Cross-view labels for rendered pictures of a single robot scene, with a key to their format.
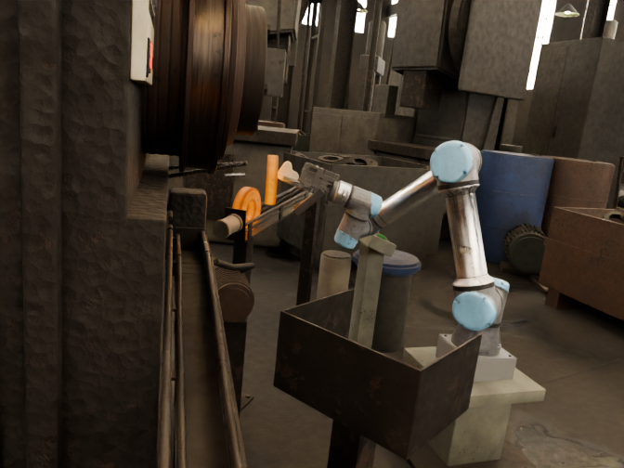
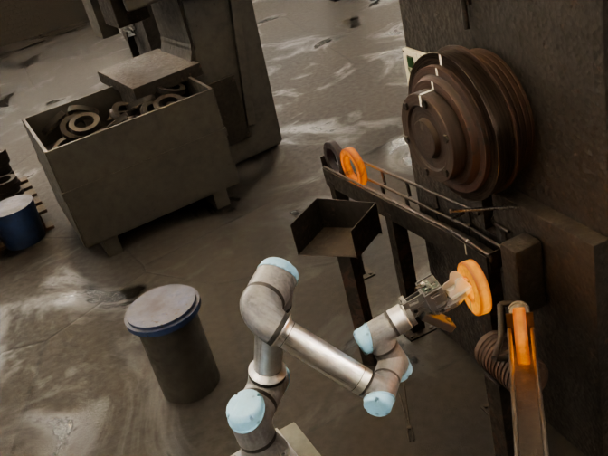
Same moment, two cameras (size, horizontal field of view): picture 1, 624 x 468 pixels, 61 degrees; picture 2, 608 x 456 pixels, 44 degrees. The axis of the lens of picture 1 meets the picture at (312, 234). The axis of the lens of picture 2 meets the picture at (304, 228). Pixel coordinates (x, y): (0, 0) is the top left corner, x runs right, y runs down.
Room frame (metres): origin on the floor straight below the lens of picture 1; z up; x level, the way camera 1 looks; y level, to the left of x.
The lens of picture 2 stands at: (3.30, -0.30, 2.05)
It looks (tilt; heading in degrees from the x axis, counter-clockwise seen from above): 29 degrees down; 179
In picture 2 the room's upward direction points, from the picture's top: 15 degrees counter-clockwise
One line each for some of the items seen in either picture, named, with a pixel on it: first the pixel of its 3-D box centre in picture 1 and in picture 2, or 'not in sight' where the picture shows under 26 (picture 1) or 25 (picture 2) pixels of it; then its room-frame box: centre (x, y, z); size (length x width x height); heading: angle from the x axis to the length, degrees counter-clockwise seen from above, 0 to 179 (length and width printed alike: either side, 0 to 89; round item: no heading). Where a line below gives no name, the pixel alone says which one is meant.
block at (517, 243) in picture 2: (185, 232); (524, 274); (1.45, 0.35, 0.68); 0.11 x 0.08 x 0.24; 106
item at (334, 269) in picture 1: (329, 317); not in sight; (2.00, -0.10, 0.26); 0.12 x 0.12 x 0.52
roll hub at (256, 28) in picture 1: (247, 71); (432, 136); (1.25, 0.18, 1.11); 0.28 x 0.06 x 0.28; 16
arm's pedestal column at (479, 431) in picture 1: (461, 414); not in sight; (1.59, -0.55, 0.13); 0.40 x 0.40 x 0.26; 19
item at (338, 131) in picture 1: (355, 164); not in sight; (5.67, -0.38, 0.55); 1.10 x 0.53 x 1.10; 36
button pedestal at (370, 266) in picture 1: (365, 302); not in sight; (2.08, -0.25, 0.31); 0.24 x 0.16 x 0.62; 16
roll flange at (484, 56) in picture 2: (164, 61); (481, 116); (1.20, 0.36, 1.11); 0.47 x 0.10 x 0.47; 16
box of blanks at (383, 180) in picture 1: (355, 207); not in sight; (3.93, -0.30, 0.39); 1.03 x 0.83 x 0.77; 121
